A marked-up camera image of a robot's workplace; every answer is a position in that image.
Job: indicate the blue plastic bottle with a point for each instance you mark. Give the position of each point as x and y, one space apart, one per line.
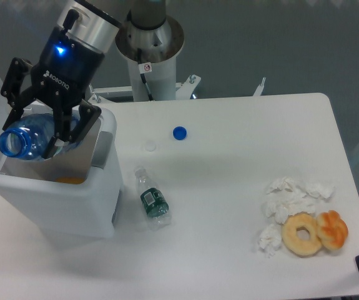
27 138

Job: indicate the ring donut bread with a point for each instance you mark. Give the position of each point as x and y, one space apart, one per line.
299 235

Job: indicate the large crumpled white tissue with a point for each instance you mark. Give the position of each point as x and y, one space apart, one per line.
287 196

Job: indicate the twisted orange bread bun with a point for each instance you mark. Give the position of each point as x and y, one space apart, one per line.
331 230

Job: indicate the white bottle cap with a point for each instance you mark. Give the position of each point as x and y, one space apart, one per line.
150 146

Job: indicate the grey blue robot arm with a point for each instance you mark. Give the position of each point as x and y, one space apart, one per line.
82 21

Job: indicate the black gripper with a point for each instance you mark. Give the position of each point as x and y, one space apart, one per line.
59 80

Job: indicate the small crumpled white tissue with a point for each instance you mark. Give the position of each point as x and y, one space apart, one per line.
270 240

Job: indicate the orange object in trash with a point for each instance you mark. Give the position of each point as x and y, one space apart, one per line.
70 180

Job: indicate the white trash can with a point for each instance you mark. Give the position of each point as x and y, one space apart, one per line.
86 209

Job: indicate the blue bottle cap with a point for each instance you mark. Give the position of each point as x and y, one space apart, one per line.
179 133

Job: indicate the clear green label bottle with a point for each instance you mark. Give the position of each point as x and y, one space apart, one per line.
156 208

